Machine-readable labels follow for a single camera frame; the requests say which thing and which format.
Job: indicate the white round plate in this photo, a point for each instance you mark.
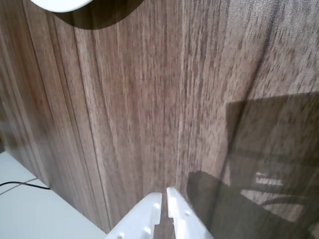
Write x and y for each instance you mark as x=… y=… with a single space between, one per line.
x=62 y=5

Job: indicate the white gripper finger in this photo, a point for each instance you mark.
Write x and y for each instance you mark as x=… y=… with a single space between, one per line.
x=183 y=219
x=139 y=219

